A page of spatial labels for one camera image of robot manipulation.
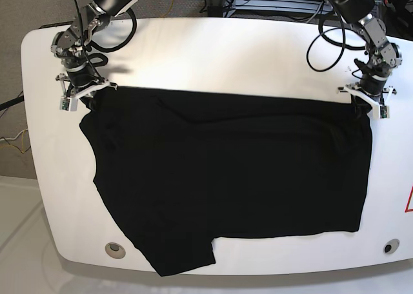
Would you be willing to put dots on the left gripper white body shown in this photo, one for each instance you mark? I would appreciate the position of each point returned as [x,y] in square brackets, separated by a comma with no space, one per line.
[362,98]

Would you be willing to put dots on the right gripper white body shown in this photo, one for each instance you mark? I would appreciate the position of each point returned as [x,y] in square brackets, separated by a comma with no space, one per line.
[69,90]

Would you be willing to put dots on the black T-shirt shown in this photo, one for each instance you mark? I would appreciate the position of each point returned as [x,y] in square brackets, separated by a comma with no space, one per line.
[173,187]

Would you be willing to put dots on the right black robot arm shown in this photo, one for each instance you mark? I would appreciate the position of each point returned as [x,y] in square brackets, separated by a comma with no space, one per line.
[81,82]

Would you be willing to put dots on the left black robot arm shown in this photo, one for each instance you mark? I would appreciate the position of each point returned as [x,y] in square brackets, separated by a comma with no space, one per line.
[384,56]

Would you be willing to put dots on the red warning sticker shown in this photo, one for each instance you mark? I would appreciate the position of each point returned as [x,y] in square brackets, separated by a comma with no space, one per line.
[409,207]

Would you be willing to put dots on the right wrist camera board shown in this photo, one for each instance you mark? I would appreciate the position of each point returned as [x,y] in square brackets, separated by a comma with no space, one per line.
[68,104]

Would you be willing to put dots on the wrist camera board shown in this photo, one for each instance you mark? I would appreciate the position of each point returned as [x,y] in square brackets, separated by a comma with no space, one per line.
[68,104]
[381,112]

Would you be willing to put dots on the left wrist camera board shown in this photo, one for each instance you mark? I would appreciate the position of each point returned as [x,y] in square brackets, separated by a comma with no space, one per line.
[381,112]

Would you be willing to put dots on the aluminium frame rail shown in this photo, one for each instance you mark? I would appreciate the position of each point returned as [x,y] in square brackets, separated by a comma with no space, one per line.
[288,6]

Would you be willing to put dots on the table cable grommet hole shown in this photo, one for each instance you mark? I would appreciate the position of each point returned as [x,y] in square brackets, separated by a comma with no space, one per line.
[391,246]

